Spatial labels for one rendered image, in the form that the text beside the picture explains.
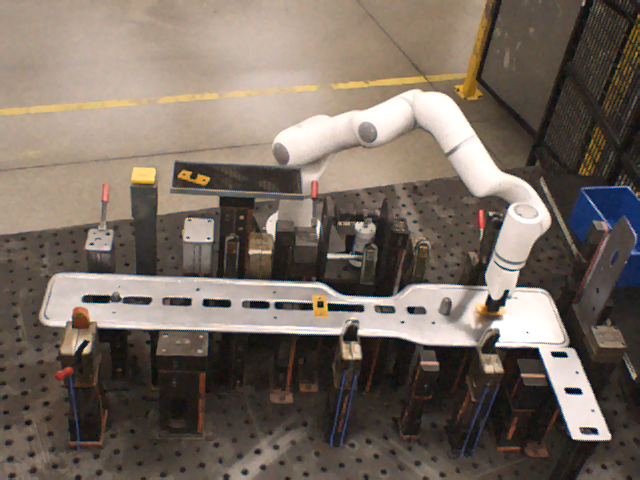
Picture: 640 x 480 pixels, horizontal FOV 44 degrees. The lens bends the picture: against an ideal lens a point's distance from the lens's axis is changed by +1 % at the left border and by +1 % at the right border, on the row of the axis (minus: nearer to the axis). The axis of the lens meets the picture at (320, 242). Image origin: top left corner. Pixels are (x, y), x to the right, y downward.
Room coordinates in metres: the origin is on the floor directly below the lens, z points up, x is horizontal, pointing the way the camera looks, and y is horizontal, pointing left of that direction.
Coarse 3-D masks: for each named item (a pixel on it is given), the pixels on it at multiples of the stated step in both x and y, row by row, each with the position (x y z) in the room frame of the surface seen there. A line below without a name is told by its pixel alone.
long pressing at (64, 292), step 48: (48, 288) 1.43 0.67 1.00; (96, 288) 1.46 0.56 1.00; (144, 288) 1.48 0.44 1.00; (192, 288) 1.51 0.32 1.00; (240, 288) 1.54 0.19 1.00; (288, 288) 1.56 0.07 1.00; (432, 288) 1.65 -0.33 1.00; (480, 288) 1.68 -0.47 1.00; (528, 288) 1.71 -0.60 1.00; (384, 336) 1.45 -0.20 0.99; (432, 336) 1.47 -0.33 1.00; (480, 336) 1.49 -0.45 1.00; (528, 336) 1.52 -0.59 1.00
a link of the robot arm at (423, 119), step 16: (400, 96) 1.90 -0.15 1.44; (416, 96) 1.81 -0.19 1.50; (432, 96) 1.78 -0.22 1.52; (416, 112) 1.77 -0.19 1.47; (432, 112) 1.74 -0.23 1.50; (448, 112) 1.74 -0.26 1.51; (432, 128) 1.73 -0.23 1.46; (448, 128) 1.71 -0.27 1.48; (464, 128) 1.72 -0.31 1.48; (448, 144) 1.70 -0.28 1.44
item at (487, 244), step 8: (488, 216) 1.75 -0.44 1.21; (496, 216) 1.75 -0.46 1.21; (488, 224) 1.74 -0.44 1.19; (496, 224) 1.71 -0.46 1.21; (488, 232) 1.74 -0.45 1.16; (496, 232) 1.74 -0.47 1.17; (488, 240) 1.74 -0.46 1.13; (480, 248) 1.73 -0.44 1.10; (488, 248) 1.74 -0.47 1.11; (480, 256) 1.72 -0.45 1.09; (488, 256) 1.73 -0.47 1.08; (488, 264) 1.72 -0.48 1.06
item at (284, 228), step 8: (280, 224) 1.71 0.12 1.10; (288, 224) 1.72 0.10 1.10; (280, 232) 1.68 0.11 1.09; (288, 232) 1.69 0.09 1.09; (280, 240) 1.68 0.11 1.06; (288, 240) 1.69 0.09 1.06; (280, 248) 1.69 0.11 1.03; (288, 248) 1.69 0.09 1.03; (280, 256) 1.69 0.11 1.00; (288, 256) 1.69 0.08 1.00; (280, 264) 1.69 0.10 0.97; (280, 272) 1.69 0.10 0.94
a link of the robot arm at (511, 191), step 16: (464, 144) 1.69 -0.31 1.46; (480, 144) 1.71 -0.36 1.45; (464, 160) 1.67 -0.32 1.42; (480, 160) 1.67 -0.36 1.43; (464, 176) 1.66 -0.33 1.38; (480, 176) 1.64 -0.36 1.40; (496, 176) 1.65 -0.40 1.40; (512, 176) 1.68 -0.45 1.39; (480, 192) 1.63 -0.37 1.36; (496, 192) 1.65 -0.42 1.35; (512, 192) 1.68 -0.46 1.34; (528, 192) 1.68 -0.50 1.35; (544, 208) 1.66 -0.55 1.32; (544, 224) 1.62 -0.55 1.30
